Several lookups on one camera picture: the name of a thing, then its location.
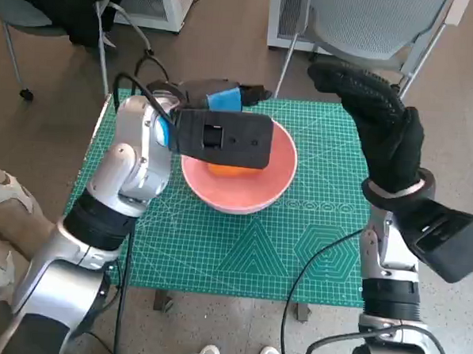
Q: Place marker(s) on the green cutting mat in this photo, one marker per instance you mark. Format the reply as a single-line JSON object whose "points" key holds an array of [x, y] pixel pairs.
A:
{"points": [[217, 247]]}

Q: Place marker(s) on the pink bowl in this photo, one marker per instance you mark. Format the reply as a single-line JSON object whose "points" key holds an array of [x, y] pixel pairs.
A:
{"points": [[235, 197]]}

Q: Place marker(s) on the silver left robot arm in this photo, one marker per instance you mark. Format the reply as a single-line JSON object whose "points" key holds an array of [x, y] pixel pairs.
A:
{"points": [[139, 140]]}

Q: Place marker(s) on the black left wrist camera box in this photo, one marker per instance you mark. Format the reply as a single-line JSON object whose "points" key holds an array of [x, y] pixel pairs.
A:
{"points": [[222, 138]]}

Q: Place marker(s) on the blue-grey seat chair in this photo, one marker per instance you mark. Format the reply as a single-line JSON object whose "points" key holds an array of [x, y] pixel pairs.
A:
{"points": [[19, 11]]}

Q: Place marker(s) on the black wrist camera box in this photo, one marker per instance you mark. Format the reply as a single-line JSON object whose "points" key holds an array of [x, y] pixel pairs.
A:
{"points": [[447, 243], [222, 138]]}

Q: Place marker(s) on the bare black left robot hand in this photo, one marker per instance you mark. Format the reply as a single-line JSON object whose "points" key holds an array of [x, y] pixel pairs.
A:
{"points": [[225, 97]]}

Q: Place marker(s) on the black table leg bracket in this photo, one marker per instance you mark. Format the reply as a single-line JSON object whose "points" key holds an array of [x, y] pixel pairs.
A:
{"points": [[302, 311], [162, 302]]}

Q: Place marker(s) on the rectangular toy bread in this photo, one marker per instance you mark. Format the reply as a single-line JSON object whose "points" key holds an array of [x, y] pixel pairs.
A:
{"points": [[229, 171]]}

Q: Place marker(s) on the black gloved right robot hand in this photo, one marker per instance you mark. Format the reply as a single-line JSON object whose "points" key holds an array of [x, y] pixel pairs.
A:
{"points": [[393, 145]]}

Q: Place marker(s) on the grey mesh chair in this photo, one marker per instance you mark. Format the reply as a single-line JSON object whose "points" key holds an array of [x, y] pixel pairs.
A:
{"points": [[367, 25]]}

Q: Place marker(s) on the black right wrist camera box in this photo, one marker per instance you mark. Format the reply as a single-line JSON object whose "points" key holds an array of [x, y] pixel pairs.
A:
{"points": [[447, 243]]}

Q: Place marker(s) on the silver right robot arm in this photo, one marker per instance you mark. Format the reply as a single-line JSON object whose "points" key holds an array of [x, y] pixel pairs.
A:
{"points": [[389, 292]]}

